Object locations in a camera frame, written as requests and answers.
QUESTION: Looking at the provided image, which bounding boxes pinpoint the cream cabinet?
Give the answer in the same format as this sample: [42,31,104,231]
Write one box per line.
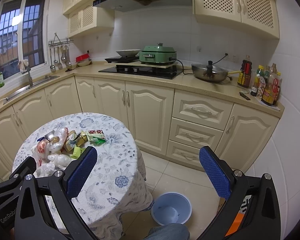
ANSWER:
[192,0,280,40]
[63,0,115,37]

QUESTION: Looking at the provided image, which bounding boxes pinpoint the red white green wrapper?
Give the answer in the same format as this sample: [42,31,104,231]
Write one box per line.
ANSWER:
[86,129,106,145]

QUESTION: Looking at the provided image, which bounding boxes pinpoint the sink faucet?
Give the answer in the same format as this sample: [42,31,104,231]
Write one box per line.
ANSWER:
[21,65,33,87]

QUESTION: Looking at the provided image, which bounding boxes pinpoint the steel wok with lid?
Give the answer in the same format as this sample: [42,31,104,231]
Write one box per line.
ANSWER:
[191,61,241,83]

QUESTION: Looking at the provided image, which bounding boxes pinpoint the red printed clear plastic bag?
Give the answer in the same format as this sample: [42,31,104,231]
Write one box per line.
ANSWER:
[32,127,69,160]

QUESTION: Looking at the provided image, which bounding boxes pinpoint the round table floral cloth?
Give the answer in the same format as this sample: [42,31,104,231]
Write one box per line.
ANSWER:
[13,113,153,239]

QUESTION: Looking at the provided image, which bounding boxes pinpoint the black gas stove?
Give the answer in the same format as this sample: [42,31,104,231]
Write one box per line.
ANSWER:
[100,65,181,80]

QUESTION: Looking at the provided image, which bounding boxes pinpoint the cream upper left cabinet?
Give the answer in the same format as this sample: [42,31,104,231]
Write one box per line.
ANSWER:
[63,0,115,37]

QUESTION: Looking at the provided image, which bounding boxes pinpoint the red box on counter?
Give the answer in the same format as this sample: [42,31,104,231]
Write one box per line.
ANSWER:
[76,53,90,62]

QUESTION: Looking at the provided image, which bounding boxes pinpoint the blue white snack bag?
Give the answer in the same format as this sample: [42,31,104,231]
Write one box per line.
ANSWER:
[63,130,77,152]

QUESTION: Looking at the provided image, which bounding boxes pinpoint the cream upper right cabinet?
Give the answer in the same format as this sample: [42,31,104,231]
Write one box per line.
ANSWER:
[192,0,280,40]

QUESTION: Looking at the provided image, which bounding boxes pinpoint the green electric cooker pot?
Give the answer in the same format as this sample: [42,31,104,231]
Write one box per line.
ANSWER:
[139,43,177,65]

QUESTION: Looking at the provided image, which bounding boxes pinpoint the person's jeans leg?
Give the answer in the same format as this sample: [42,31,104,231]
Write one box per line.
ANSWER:
[144,223,190,240]

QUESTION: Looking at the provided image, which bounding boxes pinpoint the lime green plastic bag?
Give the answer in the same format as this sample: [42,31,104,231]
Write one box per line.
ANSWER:
[70,146,85,159]

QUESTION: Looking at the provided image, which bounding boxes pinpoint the cream lower cabinets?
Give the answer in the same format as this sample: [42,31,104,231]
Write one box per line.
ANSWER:
[0,76,280,177]

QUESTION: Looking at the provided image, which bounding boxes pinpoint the yellow snack wrapper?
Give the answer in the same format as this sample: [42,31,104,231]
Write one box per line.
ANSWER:
[75,131,88,147]

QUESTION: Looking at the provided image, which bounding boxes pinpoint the white plastic wad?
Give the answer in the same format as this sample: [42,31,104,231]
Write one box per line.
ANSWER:
[47,154,75,170]

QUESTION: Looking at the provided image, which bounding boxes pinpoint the kitchen window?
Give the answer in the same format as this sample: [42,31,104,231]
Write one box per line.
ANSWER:
[0,0,46,80]

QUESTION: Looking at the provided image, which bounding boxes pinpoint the clear plastic wrap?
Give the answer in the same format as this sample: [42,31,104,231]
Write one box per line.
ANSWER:
[34,161,66,178]

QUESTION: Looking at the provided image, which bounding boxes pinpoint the small seasoning bottle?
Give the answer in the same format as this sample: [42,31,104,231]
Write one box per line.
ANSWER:
[250,74,260,96]

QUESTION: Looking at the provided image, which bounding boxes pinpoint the hanging utensil rack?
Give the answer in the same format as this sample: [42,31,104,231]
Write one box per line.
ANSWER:
[48,33,75,73]

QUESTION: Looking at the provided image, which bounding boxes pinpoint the white bowl on stove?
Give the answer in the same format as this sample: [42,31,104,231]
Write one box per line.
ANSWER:
[116,49,140,57]

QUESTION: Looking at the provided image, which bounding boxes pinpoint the light blue trash bin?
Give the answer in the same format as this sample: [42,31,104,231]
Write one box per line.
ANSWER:
[151,192,192,226]

